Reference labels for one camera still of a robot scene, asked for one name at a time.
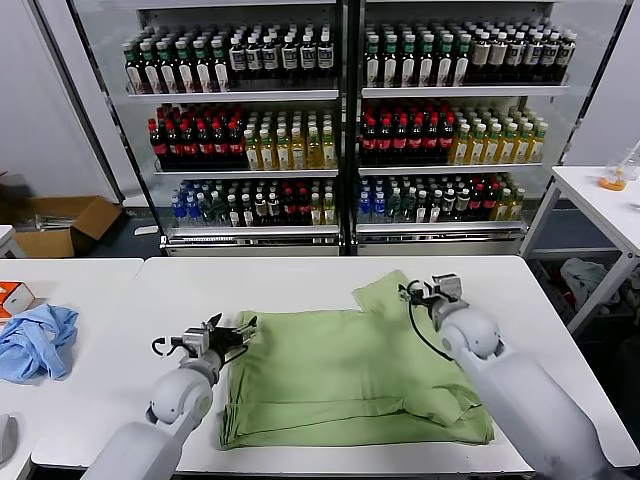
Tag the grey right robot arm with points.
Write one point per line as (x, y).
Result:
(500, 380)

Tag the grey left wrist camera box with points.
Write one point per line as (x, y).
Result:
(196, 342)

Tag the drinks display cabinet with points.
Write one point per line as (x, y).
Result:
(450, 93)
(225, 96)

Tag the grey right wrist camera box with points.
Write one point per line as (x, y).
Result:
(447, 287)

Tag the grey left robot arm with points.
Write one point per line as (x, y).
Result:
(175, 395)

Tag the clear cup orange contents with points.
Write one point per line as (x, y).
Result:
(612, 182)

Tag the open cardboard box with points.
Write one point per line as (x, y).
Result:
(97, 215)

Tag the dark bottle white label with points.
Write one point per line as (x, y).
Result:
(254, 60)
(271, 60)
(307, 58)
(565, 55)
(548, 56)
(513, 57)
(325, 57)
(237, 61)
(531, 56)
(289, 59)

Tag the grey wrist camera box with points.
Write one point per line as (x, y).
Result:
(196, 342)
(447, 287)

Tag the small dark bottle white cap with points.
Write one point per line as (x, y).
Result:
(421, 210)
(247, 212)
(434, 209)
(233, 212)

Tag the small white table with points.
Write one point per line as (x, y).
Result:
(7, 242)

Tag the open glass cabinet door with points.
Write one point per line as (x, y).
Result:
(100, 125)
(585, 75)

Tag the small green tinted bottle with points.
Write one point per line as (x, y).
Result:
(218, 212)
(205, 212)
(395, 207)
(408, 207)

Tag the light green shirt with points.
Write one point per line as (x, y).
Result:
(325, 360)

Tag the clear plastic container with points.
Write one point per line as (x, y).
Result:
(632, 165)

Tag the small cola bottle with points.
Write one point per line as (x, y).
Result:
(303, 210)
(488, 202)
(288, 210)
(475, 202)

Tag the pile of pale clothes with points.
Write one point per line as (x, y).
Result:
(585, 280)

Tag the cola bottle red cap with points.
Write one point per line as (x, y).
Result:
(446, 141)
(235, 147)
(431, 142)
(189, 147)
(219, 147)
(159, 147)
(204, 147)
(369, 142)
(174, 147)
(384, 142)
(399, 142)
(415, 142)

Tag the small white floor object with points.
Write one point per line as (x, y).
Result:
(146, 231)

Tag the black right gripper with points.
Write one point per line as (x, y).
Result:
(426, 298)

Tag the metal parts in carton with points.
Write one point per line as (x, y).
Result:
(50, 223)

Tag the dark blurry object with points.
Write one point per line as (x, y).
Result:
(12, 192)

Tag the small blue water bottle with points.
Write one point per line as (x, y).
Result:
(178, 212)
(193, 212)
(379, 210)
(365, 210)

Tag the small dark bottle beige label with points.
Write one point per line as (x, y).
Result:
(462, 205)
(260, 210)
(448, 205)
(273, 210)

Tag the dark bottle green cap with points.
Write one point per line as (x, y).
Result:
(202, 74)
(165, 75)
(408, 69)
(149, 75)
(425, 69)
(444, 68)
(390, 70)
(371, 70)
(220, 73)
(183, 74)
(461, 67)
(133, 75)

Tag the orange and white box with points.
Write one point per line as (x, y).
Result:
(15, 297)

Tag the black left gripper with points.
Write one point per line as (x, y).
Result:
(225, 341)

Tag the crumpled light blue shirt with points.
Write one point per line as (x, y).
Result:
(35, 345)

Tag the small yellow drink bottle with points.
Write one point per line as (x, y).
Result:
(328, 212)
(316, 212)
(501, 207)
(515, 206)

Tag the grey rounded object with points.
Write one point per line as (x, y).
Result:
(7, 440)

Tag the white side table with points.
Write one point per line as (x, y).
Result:
(585, 200)

